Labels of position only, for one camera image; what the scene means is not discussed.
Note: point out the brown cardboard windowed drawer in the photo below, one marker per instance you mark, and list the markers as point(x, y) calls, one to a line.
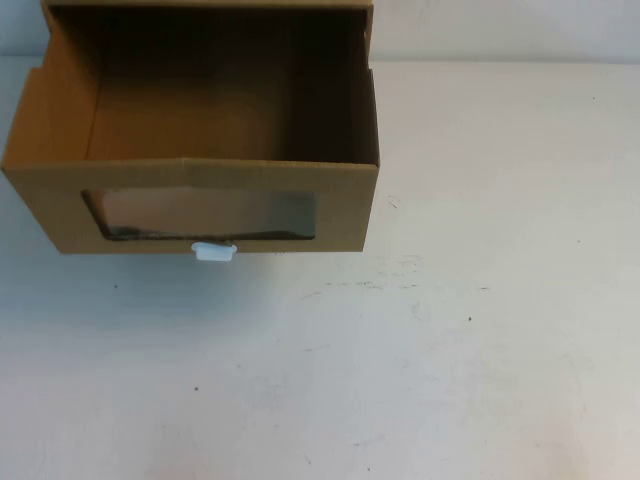
point(150, 172)

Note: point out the brown cardboard box shell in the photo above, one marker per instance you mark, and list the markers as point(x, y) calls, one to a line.
point(200, 2)

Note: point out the white plastic pull tab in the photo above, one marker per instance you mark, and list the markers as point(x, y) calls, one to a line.
point(214, 252)

